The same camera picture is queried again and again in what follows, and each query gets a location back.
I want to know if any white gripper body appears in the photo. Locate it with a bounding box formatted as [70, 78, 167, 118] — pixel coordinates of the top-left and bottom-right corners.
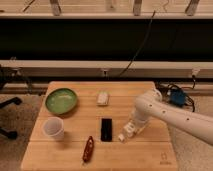
[130, 111, 149, 135]

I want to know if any black office chair base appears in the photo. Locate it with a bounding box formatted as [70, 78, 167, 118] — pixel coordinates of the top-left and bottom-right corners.
[0, 64, 24, 140]

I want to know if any translucent plastic cup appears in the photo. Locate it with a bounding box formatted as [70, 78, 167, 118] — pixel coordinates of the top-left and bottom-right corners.
[42, 117, 64, 141]

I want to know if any small white box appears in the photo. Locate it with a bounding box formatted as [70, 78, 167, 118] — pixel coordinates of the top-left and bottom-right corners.
[97, 92, 109, 106]

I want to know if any black hanging cable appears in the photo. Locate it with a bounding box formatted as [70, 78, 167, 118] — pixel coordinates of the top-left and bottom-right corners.
[118, 9, 157, 78]

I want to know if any blue electrical box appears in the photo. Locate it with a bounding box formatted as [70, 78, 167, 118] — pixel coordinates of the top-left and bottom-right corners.
[169, 90, 186, 107]

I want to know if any clear plastic bottle white label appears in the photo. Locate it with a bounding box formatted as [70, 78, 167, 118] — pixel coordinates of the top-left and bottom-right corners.
[118, 122, 136, 142]

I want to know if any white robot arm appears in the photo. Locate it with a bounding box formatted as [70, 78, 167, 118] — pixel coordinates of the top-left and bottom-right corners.
[132, 89, 213, 145]

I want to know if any black rectangular phone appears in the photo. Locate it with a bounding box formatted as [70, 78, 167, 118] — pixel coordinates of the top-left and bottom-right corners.
[101, 118, 112, 142]

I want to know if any green ceramic bowl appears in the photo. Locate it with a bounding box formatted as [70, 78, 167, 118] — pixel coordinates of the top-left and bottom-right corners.
[45, 88, 78, 115]

